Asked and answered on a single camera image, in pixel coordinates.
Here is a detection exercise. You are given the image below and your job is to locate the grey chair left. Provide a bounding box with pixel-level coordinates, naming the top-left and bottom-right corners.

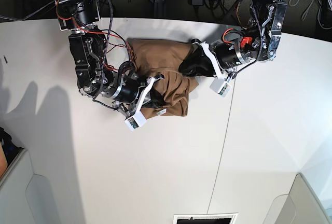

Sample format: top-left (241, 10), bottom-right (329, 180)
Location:
top-left (0, 148), bottom-right (86, 224)

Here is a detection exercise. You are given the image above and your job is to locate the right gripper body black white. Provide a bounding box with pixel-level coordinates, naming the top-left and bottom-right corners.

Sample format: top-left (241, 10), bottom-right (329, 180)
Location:
top-left (111, 75), bottom-right (165, 117)

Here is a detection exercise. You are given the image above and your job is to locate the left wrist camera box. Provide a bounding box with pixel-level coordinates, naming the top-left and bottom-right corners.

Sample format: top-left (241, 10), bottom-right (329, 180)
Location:
top-left (210, 78), bottom-right (231, 97)

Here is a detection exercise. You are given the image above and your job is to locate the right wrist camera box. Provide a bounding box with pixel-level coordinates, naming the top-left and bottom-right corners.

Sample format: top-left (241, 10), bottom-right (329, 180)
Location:
top-left (124, 111), bottom-right (147, 131)

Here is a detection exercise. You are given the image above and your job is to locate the white floor vent frame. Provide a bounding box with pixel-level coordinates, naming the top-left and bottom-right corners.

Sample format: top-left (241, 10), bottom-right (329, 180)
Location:
top-left (172, 213), bottom-right (238, 224)

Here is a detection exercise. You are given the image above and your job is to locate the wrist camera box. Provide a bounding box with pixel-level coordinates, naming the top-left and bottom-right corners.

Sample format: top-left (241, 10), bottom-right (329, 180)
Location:
top-left (210, 78), bottom-right (231, 97)
top-left (124, 111), bottom-right (147, 131)

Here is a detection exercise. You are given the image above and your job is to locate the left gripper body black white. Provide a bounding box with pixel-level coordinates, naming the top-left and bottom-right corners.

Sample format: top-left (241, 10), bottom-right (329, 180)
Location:
top-left (194, 38), bottom-right (256, 76)

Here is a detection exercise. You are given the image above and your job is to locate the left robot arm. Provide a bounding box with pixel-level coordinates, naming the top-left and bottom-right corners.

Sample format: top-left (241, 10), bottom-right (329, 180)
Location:
top-left (178, 0), bottom-right (287, 79)

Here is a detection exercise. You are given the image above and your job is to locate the grey chair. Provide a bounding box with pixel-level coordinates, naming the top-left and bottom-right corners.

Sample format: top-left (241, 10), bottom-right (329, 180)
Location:
top-left (264, 173), bottom-right (331, 223)
top-left (0, 148), bottom-right (86, 224)

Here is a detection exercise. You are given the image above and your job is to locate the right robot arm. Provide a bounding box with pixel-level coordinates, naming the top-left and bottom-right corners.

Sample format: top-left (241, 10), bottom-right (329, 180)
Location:
top-left (54, 0), bottom-right (165, 116)

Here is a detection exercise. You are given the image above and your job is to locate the grey chair right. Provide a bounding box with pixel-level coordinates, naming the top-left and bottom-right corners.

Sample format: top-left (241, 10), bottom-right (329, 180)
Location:
top-left (264, 173), bottom-right (331, 223)

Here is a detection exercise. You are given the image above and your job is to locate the tan t-shirt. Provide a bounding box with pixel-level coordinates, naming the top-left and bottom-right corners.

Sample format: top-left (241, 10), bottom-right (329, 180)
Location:
top-left (128, 39), bottom-right (198, 119)

